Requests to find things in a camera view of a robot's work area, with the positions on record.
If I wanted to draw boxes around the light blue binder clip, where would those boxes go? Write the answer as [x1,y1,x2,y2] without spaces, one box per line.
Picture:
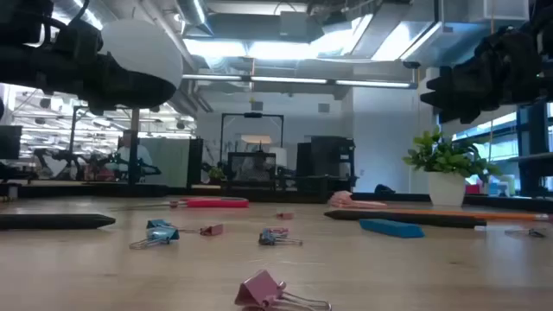
[128,226,181,251]

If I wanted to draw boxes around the white background lamp shade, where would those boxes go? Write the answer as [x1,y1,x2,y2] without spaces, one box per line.
[268,146,289,168]

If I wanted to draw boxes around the black gantry frame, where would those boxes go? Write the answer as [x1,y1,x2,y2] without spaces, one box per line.
[219,112,285,152]

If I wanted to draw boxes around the green plant in white pot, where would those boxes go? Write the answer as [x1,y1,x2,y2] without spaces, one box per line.
[401,129,505,207]

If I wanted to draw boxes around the dark background monitor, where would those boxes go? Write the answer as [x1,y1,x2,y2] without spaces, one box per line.
[0,124,22,161]

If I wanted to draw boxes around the person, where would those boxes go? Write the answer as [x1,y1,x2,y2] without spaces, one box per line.
[115,129,154,182]

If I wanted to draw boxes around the small background plant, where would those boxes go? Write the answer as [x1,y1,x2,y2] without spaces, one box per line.
[207,166,226,185]

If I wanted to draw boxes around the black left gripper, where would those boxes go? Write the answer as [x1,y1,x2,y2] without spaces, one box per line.
[81,54,178,117]

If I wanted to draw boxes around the blue eraser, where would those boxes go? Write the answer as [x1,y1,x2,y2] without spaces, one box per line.
[358,218,426,239]

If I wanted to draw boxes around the black vertical support pole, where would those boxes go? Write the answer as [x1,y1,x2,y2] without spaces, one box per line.
[516,98,553,198]

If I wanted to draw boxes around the black cabinet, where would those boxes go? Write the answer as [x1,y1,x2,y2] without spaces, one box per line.
[296,135,358,194]

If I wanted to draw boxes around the red-handled scissors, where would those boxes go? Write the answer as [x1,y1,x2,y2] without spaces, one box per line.
[110,196,251,213]

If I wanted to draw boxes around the black pen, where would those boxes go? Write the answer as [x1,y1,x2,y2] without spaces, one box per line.
[323,209,488,229]
[0,213,117,231]

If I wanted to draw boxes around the black aluminium table frame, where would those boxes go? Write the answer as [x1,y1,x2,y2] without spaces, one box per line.
[0,181,553,213]

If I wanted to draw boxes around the teal binder clip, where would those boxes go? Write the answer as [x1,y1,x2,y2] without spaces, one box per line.
[504,227,547,239]

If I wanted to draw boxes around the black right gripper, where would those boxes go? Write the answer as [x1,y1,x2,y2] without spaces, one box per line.
[421,25,541,125]

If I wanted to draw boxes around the long ceiling light fixture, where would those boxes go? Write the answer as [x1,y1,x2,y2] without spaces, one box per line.
[181,73,418,90]

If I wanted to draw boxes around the pink sticky notes pad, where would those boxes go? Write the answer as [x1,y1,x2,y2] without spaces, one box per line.
[327,190,389,211]

